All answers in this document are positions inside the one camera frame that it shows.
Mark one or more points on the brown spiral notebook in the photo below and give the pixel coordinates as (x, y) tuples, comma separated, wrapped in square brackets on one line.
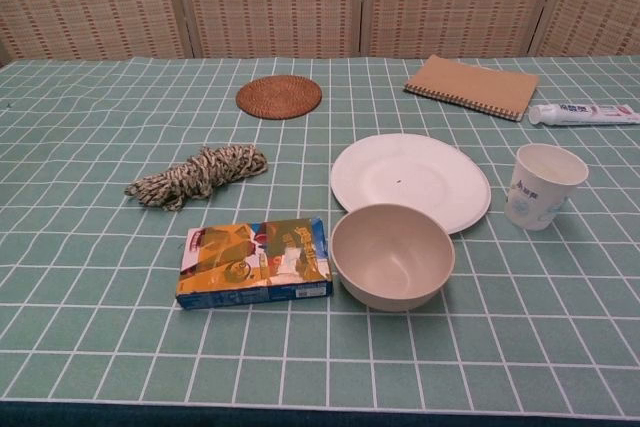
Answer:
[(475, 84)]

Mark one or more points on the brown woven round coaster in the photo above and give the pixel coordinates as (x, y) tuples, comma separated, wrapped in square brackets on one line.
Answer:
[(278, 97)]

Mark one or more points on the green grid tablecloth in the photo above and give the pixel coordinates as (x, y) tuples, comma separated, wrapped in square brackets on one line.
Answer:
[(100, 307)]

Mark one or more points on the white round plate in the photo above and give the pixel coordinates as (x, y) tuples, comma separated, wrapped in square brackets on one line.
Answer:
[(410, 172)]

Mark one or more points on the beige bowl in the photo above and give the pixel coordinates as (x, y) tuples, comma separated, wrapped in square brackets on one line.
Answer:
[(395, 267)]

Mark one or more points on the orange snack packet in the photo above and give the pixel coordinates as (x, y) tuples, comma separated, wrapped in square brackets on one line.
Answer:
[(250, 262)]

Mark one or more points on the white paper cup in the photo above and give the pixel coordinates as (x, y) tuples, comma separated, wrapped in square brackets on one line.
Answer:
[(535, 202)]

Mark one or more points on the white toothpaste tube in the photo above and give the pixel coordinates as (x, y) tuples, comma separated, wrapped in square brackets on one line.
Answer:
[(585, 114)]

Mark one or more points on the bamboo folding screen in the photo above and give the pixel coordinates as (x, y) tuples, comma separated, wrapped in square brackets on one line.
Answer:
[(280, 2)]

